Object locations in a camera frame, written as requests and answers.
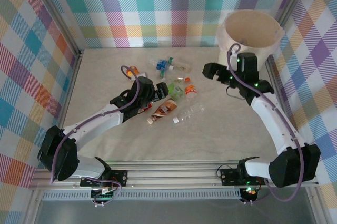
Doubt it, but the brown label plastic bottle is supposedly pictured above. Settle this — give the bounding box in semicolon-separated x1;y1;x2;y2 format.
146;98;178;125

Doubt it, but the green label plastic bottle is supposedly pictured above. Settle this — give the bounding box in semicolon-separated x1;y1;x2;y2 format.
168;82;184;100

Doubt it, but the orange juice bottle yellow cap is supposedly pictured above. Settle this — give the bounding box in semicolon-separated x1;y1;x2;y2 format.
125;65;141;76

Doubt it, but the small orange bottle orange cap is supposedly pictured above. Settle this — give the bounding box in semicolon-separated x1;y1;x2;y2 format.
184;77;199;101

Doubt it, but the clear bottle green cap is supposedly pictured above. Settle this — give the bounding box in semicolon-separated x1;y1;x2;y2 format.
168;55;193;73

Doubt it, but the cream round bin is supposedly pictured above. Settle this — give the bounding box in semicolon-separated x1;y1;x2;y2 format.
216;9;285;73

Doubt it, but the clear bottle blue label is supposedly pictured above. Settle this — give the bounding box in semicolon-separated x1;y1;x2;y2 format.
146;58;171;73

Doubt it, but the plaid cloth backdrop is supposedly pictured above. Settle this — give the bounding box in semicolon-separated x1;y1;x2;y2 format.
34;0;303;50
0;0;80;224
276;0;337;224

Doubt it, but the green left controller board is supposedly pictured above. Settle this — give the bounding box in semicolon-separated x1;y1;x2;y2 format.
90;186;118;208

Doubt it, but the right controller board with LED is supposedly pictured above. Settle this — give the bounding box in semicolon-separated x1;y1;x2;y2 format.
241;186;260;205

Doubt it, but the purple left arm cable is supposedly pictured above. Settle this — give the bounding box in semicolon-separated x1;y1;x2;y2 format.
49;65;140;208

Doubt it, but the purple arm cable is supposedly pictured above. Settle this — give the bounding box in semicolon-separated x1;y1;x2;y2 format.
49;65;140;208
226;43;303;203

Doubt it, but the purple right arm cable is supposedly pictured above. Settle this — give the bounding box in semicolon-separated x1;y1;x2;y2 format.
226;43;303;203

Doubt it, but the aluminium side rail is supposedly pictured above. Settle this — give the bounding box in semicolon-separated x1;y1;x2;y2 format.
46;50;85;169
264;56;277;95

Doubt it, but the aluminium front rail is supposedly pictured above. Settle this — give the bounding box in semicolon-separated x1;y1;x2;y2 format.
28;165;319;190

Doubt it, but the grey slotted cable duct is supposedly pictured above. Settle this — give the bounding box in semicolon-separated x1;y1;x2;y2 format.
42;191;243;201

